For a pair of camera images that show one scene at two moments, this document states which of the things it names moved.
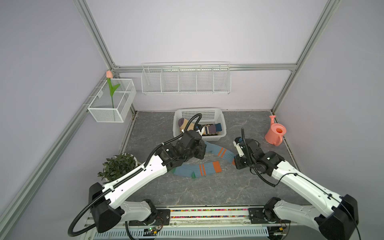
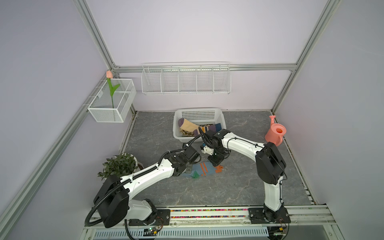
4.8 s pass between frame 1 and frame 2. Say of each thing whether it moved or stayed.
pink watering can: stayed
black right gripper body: moved
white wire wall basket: stayed
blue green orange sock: stayed
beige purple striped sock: stayed
